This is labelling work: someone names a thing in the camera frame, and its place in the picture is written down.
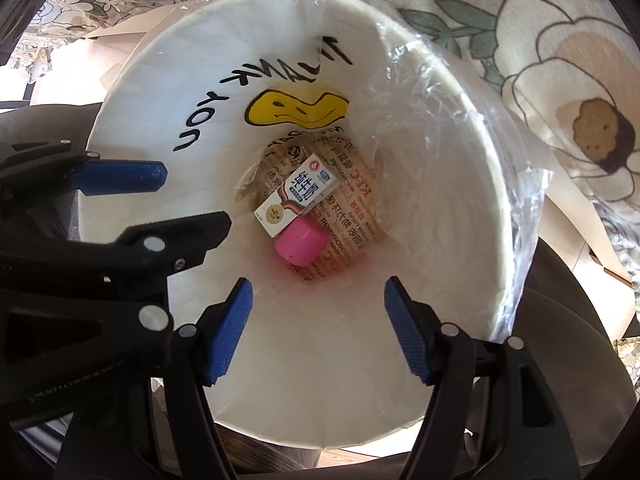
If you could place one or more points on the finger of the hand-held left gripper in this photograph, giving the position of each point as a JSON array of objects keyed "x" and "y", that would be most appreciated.
[
  {"x": 165, "y": 242},
  {"x": 120, "y": 176}
]

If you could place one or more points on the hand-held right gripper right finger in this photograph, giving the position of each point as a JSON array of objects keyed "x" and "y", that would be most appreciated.
[{"x": 406, "y": 332}]

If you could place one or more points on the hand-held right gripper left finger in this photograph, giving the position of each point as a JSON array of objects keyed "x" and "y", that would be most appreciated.
[{"x": 225, "y": 332}]

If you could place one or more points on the white trash bin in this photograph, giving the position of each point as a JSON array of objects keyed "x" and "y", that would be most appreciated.
[{"x": 320, "y": 365}]

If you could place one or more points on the pink plastic cup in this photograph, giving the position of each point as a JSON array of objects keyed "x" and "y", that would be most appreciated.
[{"x": 300, "y": 244}]

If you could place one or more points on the white milk carton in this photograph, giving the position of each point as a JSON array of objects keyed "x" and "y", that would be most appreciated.
[{"x": 295, "y": 195}]

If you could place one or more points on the clear plastic bin liner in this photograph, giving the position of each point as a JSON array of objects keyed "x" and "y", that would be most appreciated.
[{"x": 435, "y": 90}]

